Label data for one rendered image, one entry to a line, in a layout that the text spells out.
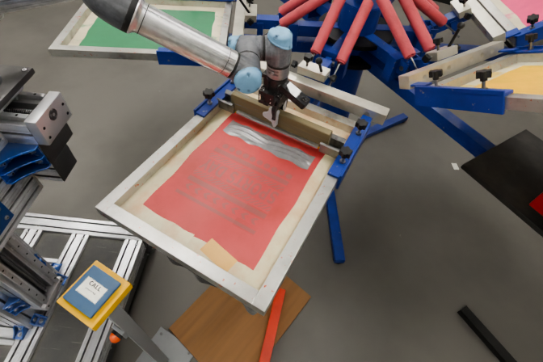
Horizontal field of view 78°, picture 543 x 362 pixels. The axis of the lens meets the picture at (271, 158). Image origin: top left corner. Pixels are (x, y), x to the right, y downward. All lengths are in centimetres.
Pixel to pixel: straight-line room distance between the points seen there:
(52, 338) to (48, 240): 50
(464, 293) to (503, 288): 24
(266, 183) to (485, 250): 171
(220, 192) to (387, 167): 171
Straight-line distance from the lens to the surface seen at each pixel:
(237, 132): 128
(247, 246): 101
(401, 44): 161
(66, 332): 188
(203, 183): 114
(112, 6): 88
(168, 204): 111
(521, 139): 168
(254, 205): 108
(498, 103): 116
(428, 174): 270
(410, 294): 216
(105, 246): 198
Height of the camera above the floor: 187
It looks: 49 degrees down
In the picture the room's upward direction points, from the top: 5 degrees clockwise
